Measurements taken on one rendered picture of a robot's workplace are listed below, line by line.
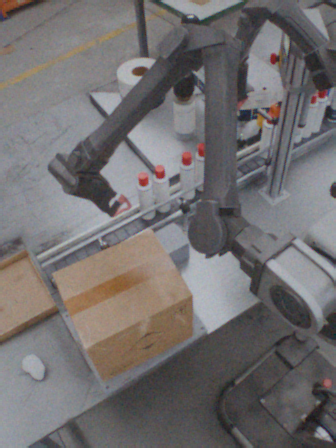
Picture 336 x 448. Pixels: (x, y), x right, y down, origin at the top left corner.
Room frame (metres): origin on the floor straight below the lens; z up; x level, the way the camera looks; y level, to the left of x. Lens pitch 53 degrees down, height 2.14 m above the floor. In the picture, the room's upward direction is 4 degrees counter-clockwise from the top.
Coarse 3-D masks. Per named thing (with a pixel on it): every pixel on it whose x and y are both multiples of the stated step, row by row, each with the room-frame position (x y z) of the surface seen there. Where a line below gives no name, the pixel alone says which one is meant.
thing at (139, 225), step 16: (320, 128) 1.38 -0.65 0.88; (240, 160) 1.22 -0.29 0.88; (256, 160) 1.22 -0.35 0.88; (240, 176) 1.14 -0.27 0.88; (176, 192) 1.08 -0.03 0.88; (176, 208) 1.01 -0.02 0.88; (112, 224) 0.96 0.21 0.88; (128, 224) 0.95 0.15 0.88; (144, 224) 0.95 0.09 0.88; (80, 240) 0.90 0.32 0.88; (112, 240) 0.89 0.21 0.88; (80, 256) 0.83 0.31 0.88; (48, 272) 0.78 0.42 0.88
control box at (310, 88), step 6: (306, 12) 1.23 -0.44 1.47; (312, 12) 1.23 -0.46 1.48; (318, 12) 1.23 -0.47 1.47; (312, 18) 1.19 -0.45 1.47; (318, 18) 1.19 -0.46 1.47; (318, 24) 1.16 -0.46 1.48; (324, 30) 1.13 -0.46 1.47; (282, 36) 1.24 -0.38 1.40; (282, 42) 1.22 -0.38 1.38; (282, 48) 1.21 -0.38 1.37; (288, 60) 1.10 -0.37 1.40; (282, 66) 1.17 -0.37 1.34; (282, 72) 1.15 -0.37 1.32; (282, 78) 1.14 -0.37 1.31; (282, 84) 1.13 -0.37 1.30; (306, 84) 1.09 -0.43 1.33; (312, 84) 1.08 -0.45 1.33; (306, 90) 1.08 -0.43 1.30; (312, 90) 1.08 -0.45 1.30
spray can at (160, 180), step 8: (160, 168) 1.01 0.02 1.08; (160, 176) 1.00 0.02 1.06; (168, 176) 1.02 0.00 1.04; (160, 184) 0.99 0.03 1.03; (168, 184) 1.00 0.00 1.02; (160, 192) 0.99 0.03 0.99; (168, 192) 1.00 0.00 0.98; (160, 200) 0.99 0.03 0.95; (160, 208) 0.99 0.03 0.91; (168, 208) 1.00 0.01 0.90
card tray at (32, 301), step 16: (16, 256) 0.87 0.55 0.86; (0, 272) 0.82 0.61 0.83; (16, 272) 0.82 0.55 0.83; (32, 272) 0.81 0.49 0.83; (0, 288) 0.76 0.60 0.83; (16, 288) 0.75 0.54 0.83; (32, 288) 0.75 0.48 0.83; (0, 304) 0.70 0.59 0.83; (16, 304) 0.69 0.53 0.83; (32, 304) 0.69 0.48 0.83; (48, 304) 0.68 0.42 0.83; (0, 320) 0.64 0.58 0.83; (16, 320) 0.63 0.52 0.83; (32, 320) 0.62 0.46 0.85; (0, 336) 0.57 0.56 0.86
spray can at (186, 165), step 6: (186, 156) 1.06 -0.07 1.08; (180, 162) 1.08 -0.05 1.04; (186, 162) 1.05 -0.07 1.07; (192, 162) 1.07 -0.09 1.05; (180, 168) 1.06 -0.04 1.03; (186, 168) 1.05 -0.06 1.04; (192, 168) 1.05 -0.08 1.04; (180, 174) 1.06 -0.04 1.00; (186, 174) 1.04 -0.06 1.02; (192, 174) 1.05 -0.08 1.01; (180, 180) 1.06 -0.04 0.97; (186, 180) 1.04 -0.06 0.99; (192, 180) 1.05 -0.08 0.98; (180, 186) 1.07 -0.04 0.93; (186, 186) 1.04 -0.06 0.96; (192, 192) 1.05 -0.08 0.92; (186, 198) 1.04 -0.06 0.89
